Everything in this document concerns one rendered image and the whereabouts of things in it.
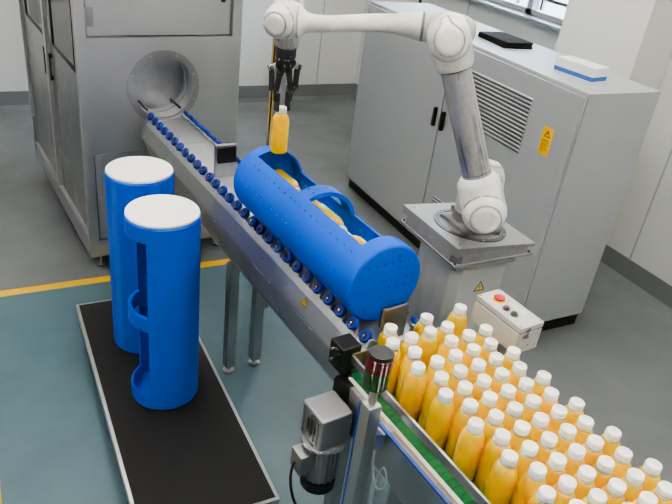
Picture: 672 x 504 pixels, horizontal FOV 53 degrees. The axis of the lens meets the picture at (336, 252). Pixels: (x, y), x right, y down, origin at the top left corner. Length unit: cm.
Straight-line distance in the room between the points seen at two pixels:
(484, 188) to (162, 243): 117
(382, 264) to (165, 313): 98
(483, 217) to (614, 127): 147
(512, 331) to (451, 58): 87
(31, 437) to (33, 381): 36
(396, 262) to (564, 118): 165
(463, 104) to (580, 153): 138
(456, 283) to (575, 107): 124
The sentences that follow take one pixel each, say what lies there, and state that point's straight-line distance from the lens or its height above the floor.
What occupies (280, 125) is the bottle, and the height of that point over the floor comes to 136.
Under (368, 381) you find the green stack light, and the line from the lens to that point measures 161.
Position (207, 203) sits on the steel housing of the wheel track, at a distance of 308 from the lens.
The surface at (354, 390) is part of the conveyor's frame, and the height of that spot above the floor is 90.
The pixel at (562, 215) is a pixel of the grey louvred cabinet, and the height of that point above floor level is 79.
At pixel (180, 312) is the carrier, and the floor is 65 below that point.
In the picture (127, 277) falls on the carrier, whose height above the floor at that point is 57.
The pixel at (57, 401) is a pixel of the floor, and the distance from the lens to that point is 335.
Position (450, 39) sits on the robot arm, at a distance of 221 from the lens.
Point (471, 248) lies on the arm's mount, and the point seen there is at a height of 108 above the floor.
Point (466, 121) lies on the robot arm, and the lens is 232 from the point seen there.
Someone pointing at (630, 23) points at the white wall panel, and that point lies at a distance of 458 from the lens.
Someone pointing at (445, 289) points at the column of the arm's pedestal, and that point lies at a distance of 266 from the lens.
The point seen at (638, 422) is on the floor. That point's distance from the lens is 379.
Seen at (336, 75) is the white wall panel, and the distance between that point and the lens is 774.
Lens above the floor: 222
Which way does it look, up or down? 29 degrees down
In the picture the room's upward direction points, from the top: 8 degrees clockwise
